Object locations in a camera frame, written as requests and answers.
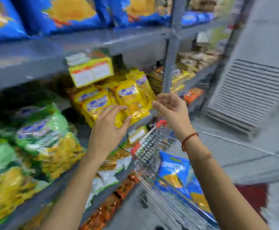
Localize person's right hand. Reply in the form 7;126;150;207
151;92;195;142

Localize person's left hand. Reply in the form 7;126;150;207
88;105;132;156

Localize yellow biscuit packet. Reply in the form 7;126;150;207
116;80;152;125
126;69;155;100
73;87;99;110
82;90;125;129

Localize person's left forearm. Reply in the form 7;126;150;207
39;149;112;230

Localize person's right forearm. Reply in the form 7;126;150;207
182;134;271;230

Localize yellow shelf tag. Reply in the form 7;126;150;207
128;126;149;144

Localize orange snack packet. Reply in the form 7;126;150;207
183;87;205;105

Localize pile of small yellow packets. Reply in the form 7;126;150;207
149;66;195;94

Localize clear and white snack packets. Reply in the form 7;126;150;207
85;148;133;209

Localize pile of brown snack packets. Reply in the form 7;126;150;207
176;50;222;73

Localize yellow box with white label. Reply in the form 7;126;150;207
66;53;115;88

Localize blue snack packet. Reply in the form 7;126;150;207
187;169;217;222
157;150;191;193

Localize row of orange packets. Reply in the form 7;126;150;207
79;173;140;230

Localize pile of green noodle packets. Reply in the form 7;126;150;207
0;100;86;230

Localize grey louvred vent panel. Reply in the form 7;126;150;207
202;59;279;140

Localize row of blue biscuit packs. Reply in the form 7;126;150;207
181;11;216;27

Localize large blue snack bag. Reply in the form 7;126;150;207
0;0;31;44
12;0;102;37
94;0;171;28

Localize grey metal shelf rack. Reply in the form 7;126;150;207
0;0;250;230

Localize red floor mat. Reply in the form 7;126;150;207
234;183;270;222

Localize wire shopping cart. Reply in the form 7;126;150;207
130;120;221;230

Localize red bead bracelet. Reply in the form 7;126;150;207
181;133;199;153

